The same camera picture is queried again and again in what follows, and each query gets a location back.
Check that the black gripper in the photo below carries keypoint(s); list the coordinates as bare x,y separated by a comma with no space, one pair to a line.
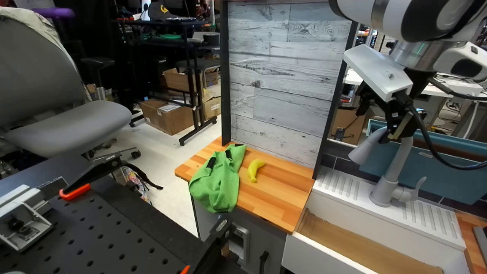
398,99

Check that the grey toy tap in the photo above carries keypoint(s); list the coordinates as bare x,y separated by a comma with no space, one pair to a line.
389,187

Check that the cardboard box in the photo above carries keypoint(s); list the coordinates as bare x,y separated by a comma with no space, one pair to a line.
348,126
168,115
177,80

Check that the white toy sink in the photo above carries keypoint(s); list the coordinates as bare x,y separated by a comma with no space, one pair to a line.
355,198

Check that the teal planter box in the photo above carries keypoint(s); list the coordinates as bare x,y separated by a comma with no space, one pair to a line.
457,176

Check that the grey wood-look back panel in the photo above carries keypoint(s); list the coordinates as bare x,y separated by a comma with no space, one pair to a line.
284,76

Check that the toy kitchen with wooden counter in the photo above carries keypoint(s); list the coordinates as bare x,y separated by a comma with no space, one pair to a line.
275,191

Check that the yellow toy banana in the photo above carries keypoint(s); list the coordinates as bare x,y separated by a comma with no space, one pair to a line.
253,169

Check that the toy stove top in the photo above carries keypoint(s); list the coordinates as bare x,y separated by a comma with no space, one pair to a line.
482,237

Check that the grey plank back panel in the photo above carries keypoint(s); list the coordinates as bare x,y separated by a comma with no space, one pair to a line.
224,76

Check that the green cloth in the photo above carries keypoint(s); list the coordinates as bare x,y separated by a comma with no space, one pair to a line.
218,182

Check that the black metal table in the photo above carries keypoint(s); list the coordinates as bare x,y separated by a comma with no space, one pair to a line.
191,76

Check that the dark cap with yellow logo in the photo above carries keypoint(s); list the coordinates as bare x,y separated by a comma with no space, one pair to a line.
159,10

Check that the grey office chair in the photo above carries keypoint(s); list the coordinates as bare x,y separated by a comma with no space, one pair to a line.
62,126

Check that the purple object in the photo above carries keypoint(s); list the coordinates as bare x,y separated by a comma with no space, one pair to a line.
56,12

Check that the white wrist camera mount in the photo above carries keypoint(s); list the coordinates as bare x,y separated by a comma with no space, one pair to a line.
378,70

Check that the metal camera mount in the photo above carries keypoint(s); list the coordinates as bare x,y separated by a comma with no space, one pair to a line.
25,228

